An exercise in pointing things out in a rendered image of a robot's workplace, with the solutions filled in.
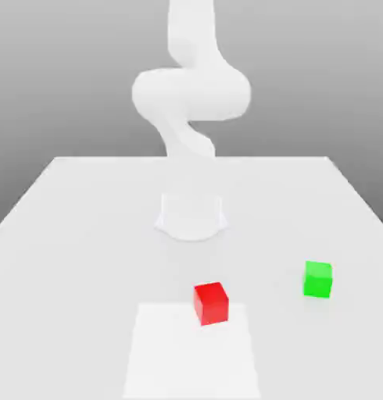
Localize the small red cube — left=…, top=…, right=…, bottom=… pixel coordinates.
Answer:
left=192, top=281, right=230, bottom=327

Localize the small green cube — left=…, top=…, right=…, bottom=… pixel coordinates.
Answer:
left=302, top=260, right=334, bottom=299

